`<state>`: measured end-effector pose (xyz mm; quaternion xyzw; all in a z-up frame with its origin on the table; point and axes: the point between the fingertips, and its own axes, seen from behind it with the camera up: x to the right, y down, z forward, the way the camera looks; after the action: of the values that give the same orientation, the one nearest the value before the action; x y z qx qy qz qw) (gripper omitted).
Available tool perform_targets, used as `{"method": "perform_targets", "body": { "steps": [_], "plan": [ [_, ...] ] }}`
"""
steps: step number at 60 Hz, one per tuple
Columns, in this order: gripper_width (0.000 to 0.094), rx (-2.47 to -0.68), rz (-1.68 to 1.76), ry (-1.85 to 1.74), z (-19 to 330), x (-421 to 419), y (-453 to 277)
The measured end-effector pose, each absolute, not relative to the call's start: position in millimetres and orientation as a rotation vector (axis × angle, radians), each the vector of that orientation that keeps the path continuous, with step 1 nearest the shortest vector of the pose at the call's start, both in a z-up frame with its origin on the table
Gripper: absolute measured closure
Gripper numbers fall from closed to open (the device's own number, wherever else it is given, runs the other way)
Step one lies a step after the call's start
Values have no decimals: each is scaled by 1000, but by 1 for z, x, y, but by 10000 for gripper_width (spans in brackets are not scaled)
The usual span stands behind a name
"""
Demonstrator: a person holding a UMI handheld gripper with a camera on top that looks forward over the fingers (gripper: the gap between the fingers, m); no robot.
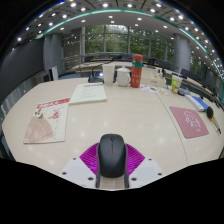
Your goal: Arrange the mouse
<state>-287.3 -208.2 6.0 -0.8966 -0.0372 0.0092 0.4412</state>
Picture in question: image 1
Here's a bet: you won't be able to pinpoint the pink mouse pad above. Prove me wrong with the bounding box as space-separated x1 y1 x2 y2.
168 105 210 140

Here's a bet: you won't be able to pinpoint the fan-print red white booklet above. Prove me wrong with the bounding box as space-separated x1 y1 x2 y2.
23 97 71 145

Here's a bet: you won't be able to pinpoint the black desk microphone unit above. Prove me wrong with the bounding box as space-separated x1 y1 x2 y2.
178 87 191 97
87 64 105 84

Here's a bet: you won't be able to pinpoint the dark office chairs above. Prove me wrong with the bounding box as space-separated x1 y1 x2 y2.
83 53 224 98

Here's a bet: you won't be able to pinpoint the white paper document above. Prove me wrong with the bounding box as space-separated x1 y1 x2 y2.
68 82 108 105

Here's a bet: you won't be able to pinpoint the red bottle with green band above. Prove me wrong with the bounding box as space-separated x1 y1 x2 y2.
130 54 144 89

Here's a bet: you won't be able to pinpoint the ceiling lights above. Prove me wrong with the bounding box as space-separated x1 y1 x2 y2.
16 1 224 73

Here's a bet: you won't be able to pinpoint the plain white cup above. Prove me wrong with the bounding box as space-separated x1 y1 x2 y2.
102 63 116 86

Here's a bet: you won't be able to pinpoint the black computer mouse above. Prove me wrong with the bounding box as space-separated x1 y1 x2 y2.
97 133 128 179

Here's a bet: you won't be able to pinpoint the blue and white book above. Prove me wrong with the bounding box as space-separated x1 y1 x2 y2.
185 94 210 112

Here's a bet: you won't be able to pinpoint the black handheld microphone orange band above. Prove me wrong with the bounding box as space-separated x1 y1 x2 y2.
205 105 222 135

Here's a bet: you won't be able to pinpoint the colourful printed flyer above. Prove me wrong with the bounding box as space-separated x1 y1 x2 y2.
139 83 170 96

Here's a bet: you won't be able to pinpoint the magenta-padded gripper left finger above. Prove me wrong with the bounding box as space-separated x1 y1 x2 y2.
58 142 102 190

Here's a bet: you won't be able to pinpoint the white lidded mug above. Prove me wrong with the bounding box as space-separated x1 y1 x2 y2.
116 66 132 88

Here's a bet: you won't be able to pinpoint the white standing board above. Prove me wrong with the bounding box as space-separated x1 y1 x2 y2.
48 65 60 82

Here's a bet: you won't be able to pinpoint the cartoon-print paper cup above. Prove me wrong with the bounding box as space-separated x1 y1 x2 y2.
170 74 183 94

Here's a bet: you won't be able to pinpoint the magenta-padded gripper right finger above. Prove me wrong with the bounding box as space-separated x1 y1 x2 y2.
124 143 166 190

